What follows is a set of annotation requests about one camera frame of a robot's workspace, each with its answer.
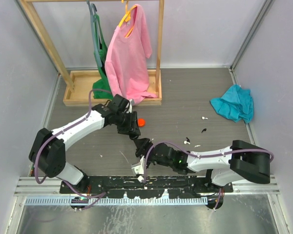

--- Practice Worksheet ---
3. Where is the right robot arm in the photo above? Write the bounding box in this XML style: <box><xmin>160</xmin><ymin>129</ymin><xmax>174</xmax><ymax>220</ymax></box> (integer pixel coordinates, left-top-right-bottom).
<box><xmin>131</xmin><ymin>138</ymin><xmax>274</xmax><ymax>192</ymax></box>

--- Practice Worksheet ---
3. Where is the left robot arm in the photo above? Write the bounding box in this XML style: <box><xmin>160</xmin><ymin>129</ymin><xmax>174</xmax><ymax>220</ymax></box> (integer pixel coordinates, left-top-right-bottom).
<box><xmin>29</xmin><ymin>95</ymin><xmax>141</xmax><ymax>193</ymax></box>

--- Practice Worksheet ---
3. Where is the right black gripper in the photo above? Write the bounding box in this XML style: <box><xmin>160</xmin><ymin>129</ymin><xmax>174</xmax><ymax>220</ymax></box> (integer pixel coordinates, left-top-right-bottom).
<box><xmin>134</xmin><ymin>137</ymin><xmax>173</xmax><ymax>168</ymax></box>

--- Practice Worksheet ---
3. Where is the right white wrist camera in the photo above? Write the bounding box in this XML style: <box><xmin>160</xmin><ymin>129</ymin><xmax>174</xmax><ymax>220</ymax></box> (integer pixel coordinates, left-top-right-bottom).
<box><xmin>131</xmin><ymin>156</ymin><xmax>146</xmax><ymax>182</ymax></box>

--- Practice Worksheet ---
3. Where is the teal cloth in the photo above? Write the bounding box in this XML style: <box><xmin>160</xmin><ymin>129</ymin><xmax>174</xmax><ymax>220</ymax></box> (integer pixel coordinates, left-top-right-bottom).
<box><xmin>210</xmin><ymin>84</ymin><xmax>254</xmax><ymax>124</ymax></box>

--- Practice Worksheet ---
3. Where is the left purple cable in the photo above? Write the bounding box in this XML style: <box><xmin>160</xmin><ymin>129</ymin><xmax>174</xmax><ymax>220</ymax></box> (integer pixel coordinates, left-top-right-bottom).
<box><xmin>34</xmin><ymin>89</ymin><xmax>113</xmax><ymax>213</ymax></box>

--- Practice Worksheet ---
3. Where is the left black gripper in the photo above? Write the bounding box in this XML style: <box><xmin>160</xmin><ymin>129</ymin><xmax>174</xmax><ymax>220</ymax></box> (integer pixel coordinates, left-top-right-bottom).
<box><xmin>115</xmin><ymin>110</ymin><xmax>140</xmax><ymax>136</ymax></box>

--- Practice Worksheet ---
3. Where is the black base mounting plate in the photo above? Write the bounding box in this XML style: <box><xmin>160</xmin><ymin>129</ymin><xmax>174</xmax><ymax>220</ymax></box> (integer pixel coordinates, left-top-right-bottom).
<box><xmin>60</xmin><ymin>175</ymin><xmax>234</xmax><ymax>199</ymax></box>

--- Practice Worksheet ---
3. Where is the grey-blue hanger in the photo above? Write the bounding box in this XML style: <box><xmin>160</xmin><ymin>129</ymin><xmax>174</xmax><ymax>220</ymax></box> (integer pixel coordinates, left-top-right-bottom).
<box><xmin>86</xmin><ymin>0</ymin><xmax>102</xmax><ymax>68</ymax></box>

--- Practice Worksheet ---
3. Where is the orange earbud charging case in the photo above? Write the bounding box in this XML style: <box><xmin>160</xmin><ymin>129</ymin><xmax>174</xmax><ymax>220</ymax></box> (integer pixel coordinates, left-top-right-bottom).
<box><xmin>138</xmin><ymin>118</ymin><xmax>146</xmax><ymax>127</ymax></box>

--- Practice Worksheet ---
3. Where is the pink t-shirt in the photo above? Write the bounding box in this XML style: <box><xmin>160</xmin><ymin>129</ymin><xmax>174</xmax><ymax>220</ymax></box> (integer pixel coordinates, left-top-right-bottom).
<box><xmin>105</xmin><ymin>4</ymin><xmax>157</xmax><ymax>104</ymax></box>

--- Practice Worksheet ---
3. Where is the yellow hanger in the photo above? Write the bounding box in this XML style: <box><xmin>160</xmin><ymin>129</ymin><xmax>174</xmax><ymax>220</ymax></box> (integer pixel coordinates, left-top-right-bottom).
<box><xmin>118</xmin><ymin>0</ymin><xmax>137</xmax><ymax>38</ymax></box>

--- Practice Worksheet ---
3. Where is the green garment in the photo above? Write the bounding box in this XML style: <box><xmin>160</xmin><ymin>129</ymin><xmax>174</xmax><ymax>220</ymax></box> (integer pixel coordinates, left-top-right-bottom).
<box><xmin>92</xmin><ymin>15</ymin><xmax>113</xmax><ymax>99</ymax></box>

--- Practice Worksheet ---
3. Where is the wooden clothes rack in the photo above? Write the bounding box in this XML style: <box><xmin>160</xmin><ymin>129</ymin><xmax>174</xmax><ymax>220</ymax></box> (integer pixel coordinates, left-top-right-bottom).
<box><xmin>20</xmin><ymin>0</ymin><xmax>165</xmax><ymax>106</ymax></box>

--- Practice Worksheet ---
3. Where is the white slotted cable duct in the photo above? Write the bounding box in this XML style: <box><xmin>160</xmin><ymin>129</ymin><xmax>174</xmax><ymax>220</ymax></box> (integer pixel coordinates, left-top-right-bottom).
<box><xmin>24</xmin><ymin>195</ymin><xmax>208</xmax><ymax>206</ymax></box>

